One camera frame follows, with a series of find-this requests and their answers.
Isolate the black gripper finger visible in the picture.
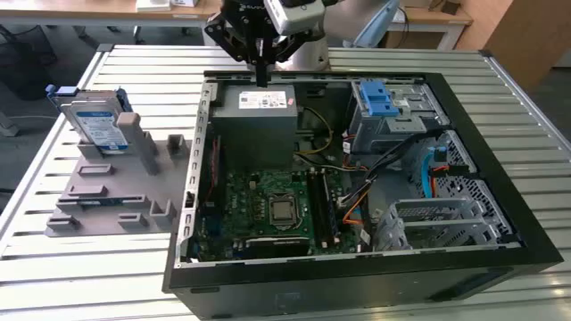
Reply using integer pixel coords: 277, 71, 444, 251
262, 29, 316, 88
202, 12, 265, 88

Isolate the hard disk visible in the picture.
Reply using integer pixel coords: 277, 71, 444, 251
43, 85, 133, 155

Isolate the metal disk bay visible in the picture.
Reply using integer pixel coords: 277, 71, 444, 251
376, 197, 508, 252

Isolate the plain white box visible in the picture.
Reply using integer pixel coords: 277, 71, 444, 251
135, 0, 173, 13

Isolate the grey power supply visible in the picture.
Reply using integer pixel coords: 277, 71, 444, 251
208, 84, 298, 171

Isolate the blue drive latch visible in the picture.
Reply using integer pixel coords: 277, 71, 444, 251
360, 81, 397, 117

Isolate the brown cardboard box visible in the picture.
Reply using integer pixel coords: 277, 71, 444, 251
384, 31, 440, 50

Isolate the metal drive cage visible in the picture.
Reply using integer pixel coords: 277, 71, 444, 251
348, 80, 449, 154

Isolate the CPU socket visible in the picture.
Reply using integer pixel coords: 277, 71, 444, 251
265, 192, 302, 232

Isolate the green motherboard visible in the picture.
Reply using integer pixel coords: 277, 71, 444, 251
197, 169, 373, 261

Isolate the silver CPU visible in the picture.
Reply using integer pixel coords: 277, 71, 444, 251
270, 200, 296, 224

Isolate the black mesh waste bin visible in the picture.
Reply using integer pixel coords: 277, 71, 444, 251
0, 25, 57, 101

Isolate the installed RAM stick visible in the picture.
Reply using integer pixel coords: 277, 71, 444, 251
321, 169, 342, 247

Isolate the grey parts rack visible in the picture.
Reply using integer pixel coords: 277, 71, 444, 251
43, 112, 193, 239

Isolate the black graphics card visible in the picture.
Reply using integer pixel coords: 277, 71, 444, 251
242, 235, 310, 258

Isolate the spare RAM stick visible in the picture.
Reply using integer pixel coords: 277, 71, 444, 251
75, 198, 123, 207

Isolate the grey metal foot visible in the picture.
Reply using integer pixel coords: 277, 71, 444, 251
0, 110, 19, 137

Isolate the black PC case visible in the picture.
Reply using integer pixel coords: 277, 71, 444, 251
160, 69, 565, 320

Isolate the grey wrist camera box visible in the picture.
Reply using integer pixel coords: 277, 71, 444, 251
262, 0, 324, 36

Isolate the yellow wire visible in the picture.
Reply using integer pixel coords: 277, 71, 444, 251
293, 106, 334, 155

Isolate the wooden desk white frame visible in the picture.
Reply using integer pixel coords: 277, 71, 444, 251
0, 0, 210, 46
202, 0, 473, 51

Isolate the black cable bundle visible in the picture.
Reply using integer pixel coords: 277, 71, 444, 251
340, 132, 442, 208

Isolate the orange data wire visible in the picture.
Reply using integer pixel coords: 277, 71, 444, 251
341, 203, 365, 229

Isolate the blue data wire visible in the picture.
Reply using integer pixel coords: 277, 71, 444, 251
420, 146, 448, 201

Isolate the white floor cable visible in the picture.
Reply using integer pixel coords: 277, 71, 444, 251
0, 115, 58, 122

